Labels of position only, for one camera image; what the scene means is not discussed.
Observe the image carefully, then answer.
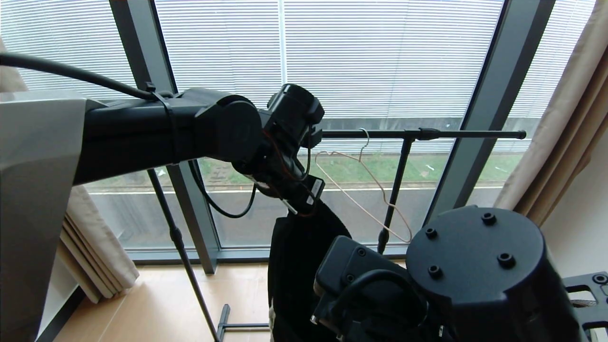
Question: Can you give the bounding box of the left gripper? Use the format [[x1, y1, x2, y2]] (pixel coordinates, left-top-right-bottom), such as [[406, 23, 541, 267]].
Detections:
[[254, 161, 327, 218]]

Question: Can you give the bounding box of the pink clothes hanger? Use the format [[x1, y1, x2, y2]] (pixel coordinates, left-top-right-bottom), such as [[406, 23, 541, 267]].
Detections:
[[313, 127, 413, 244]]

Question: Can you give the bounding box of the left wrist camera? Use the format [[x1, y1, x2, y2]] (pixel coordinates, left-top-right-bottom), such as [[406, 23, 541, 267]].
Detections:
[[263, 84, 326, 149]]

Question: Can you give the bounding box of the black cable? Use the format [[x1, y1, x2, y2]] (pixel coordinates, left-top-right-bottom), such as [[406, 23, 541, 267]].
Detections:
[[0, 50, 259, 220], [332, 268, 430, 335]]

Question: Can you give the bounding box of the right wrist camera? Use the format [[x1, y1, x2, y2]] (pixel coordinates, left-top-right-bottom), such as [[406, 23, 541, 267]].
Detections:
[[311, 235, 430, 342]]

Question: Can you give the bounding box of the black garment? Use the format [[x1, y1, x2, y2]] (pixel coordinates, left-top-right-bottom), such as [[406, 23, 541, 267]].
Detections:
[[267, 202, 354, 342]]

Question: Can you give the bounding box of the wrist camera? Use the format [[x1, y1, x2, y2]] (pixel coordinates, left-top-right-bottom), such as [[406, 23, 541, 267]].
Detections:
[[311, 235, 430, 342], [263, 84, 326, 149]]

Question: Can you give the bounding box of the black clothes rack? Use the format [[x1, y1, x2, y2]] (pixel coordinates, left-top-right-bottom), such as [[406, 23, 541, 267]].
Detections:
[[146, 127, 527, 342]]

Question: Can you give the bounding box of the window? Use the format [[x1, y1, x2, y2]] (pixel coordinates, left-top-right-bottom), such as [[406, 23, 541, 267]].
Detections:
[[0, 0, 599, 275]]

